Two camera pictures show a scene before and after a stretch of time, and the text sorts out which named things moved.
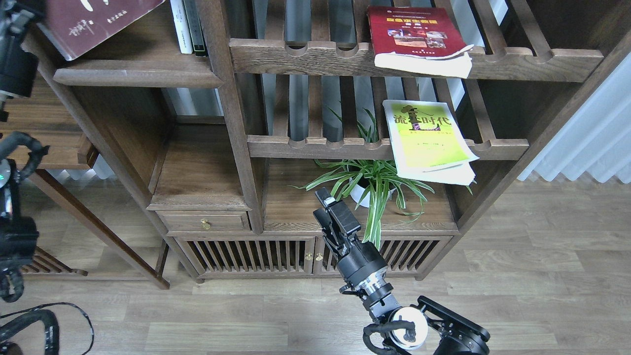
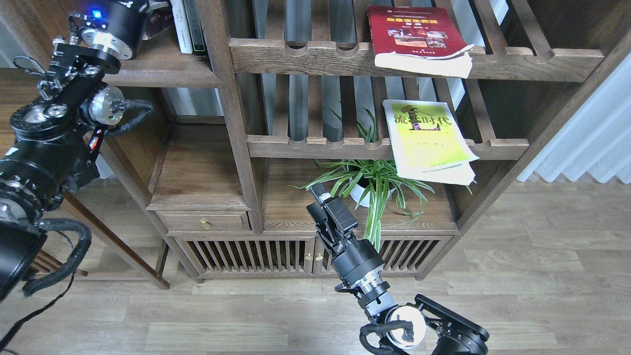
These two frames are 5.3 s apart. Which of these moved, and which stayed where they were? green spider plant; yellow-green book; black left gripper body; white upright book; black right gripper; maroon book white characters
Moved: maroon book white characters; black left gripper body
Stayed: yellow-green book; green spider plant; white upright book; black right gripper
